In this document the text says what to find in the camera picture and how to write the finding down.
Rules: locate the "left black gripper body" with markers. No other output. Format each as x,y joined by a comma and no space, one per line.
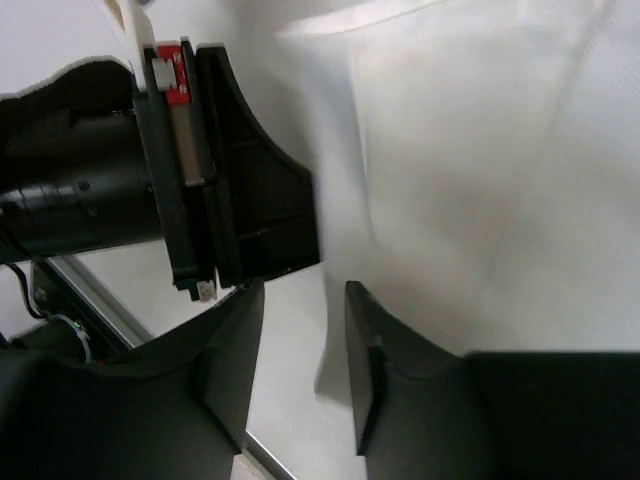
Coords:
171,124

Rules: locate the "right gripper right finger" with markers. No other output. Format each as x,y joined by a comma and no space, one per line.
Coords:
421,412

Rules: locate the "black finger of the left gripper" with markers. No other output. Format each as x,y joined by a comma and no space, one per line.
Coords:
264,214

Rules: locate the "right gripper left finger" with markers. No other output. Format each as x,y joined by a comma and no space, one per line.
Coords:
47,427

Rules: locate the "white pleated skirt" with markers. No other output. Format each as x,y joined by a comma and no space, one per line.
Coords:
477,163

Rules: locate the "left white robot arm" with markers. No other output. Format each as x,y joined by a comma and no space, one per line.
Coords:
73,171

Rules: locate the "aluminium table front rail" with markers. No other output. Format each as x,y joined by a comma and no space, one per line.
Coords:
176,406

